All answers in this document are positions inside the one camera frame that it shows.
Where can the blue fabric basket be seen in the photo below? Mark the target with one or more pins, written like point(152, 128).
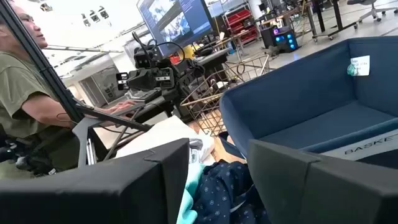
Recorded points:
point(311, 93)

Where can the red bin rack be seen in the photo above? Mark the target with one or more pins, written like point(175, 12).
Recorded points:
point(241, 26)

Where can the yellow object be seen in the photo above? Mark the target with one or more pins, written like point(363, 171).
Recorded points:
point(189, 52)

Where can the black frame strut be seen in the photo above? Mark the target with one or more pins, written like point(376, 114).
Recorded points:
point(115, 118)

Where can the black frame post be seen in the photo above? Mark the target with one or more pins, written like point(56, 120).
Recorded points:
point(40, 63)

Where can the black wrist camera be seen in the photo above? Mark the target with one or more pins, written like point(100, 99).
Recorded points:
point(144, 59)

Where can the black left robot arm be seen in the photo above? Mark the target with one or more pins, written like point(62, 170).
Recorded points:
point(189, 81)

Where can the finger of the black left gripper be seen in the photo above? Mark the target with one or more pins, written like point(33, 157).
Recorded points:
point(140, 81)

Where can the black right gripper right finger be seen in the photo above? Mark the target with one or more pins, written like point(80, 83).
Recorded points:
point(326, 193)

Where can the person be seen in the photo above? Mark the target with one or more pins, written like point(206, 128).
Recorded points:
point(18, 87)

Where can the person's hand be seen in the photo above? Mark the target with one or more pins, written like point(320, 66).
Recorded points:
point(119, 108)

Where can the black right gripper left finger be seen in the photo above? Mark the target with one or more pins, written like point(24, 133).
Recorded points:
point(93, 193)

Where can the black-legged desk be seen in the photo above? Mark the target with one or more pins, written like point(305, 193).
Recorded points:
point(320, 18)

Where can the grey keyboard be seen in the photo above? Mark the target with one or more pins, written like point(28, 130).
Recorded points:
point(143, 95)

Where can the grey office chair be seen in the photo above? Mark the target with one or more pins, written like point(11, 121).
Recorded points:
point(371, 9)

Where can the teal cloth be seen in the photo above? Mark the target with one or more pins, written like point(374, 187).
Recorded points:
point(189, 199)

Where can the navy dotted cloth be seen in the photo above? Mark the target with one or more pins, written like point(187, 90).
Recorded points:
point(224, 196)

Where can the large display monitor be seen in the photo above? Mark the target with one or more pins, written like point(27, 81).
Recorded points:
point(177, 21)

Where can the person's forearm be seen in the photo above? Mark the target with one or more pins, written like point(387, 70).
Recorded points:
point(46, 112)

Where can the white paper tag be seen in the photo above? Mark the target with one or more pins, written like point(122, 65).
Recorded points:
point(360, 66)

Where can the grey frame bracket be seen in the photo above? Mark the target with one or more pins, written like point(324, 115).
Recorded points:
point(81, 137)

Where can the grey basket label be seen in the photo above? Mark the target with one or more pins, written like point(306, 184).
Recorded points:
point(367, 146)

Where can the black lit computer tower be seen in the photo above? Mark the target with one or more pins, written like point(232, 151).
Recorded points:
point(283, 39)

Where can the white cloth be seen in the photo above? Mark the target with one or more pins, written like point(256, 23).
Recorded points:
point(161, 133)

